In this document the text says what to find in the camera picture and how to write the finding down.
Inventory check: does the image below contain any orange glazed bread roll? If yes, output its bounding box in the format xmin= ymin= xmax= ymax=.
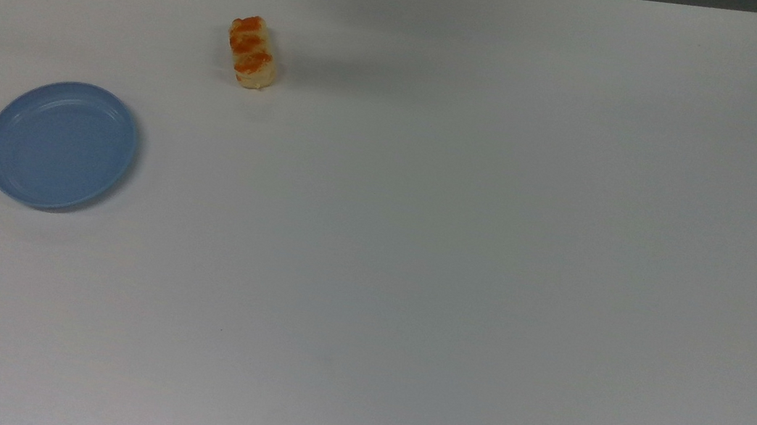
xmin=222 ymin=12 xmax=283 ymax=93

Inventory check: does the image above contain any blue round plate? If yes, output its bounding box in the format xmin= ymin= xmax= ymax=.
xmin=0 ymin=71 xmax=145 ymax=222

